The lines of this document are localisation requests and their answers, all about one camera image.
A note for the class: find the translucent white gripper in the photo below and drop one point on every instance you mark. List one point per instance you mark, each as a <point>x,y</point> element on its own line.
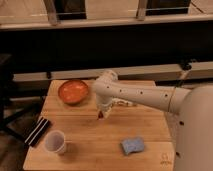
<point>104,105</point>

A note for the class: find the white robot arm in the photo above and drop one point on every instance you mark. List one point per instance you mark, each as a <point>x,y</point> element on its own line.
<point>194,142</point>

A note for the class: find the orange ceramic bowl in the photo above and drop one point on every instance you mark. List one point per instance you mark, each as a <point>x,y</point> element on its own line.
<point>73,92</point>

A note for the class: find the white plastic bottle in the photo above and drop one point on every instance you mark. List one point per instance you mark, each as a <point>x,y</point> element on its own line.
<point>121,102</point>

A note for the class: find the blue sponge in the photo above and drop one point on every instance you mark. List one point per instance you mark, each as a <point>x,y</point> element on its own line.
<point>132,145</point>

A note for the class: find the white plastic cup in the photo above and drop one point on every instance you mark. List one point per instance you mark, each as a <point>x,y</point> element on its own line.
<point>54,142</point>

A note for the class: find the black white striped box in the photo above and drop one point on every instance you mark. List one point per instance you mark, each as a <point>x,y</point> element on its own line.
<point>36,133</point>

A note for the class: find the black chair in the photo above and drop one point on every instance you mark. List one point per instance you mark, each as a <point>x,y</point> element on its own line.
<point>6,82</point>

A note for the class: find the black clamp on rail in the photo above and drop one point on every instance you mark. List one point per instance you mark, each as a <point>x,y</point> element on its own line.
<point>186,65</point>

